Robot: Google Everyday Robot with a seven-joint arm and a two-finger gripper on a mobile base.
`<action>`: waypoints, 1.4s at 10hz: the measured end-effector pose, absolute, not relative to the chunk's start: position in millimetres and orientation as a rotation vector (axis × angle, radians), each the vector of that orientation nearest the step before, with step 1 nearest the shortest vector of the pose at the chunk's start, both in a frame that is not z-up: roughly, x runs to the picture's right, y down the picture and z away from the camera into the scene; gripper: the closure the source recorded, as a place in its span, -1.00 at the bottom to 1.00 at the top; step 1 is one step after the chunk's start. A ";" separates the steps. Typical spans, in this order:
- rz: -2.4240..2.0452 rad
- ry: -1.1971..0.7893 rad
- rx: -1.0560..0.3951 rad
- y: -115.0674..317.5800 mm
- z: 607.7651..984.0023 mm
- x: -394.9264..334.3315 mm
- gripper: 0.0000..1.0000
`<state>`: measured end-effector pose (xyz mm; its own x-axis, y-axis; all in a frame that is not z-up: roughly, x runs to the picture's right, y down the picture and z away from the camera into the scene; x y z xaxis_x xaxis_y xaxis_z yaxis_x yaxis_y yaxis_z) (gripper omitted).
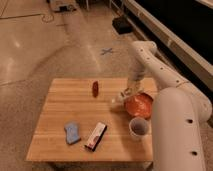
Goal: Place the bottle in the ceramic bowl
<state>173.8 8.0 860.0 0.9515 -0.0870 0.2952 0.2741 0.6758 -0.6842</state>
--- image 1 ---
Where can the white plastic cup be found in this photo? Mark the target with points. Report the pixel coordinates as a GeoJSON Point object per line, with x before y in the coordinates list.
{"type": "Point", "coordinates": [138, 127]}

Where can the wooden table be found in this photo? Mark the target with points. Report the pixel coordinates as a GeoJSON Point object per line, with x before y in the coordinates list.
{"type": "Point", "coordinates": [71, 100]}

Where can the blue sponge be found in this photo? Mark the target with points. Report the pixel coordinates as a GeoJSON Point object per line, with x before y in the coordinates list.
{"type": "Point", "coordinates": [72, 135]}

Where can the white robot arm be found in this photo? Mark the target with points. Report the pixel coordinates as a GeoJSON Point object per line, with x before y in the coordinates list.
{"type": "Point", "coordinates": [178, 110]}

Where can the orange ceramic bowl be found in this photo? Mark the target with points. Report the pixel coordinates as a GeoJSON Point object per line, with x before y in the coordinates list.
{"type": "Point", "coordinates": [139, 105]}

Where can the grey device on floor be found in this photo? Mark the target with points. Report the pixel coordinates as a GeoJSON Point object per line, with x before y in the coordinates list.
{"type": "Point", "coordinates": [60, 5]}

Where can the black box on floor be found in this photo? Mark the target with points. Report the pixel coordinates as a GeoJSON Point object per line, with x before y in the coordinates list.
{"type": "Point", "coordinates": [121, 25]}

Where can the white plastic bottle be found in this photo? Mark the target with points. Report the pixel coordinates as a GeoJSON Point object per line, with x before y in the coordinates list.
{"type": "Point", "coordinates": [117, 102]}

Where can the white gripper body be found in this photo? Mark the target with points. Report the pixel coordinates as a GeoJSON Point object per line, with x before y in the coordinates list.
{"type": "Point", "coordinates": [133, 86]}

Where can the black and white snack box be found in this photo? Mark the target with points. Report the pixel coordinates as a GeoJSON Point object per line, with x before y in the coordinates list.
{"type": "Point", "coordinates": [96, 136]}

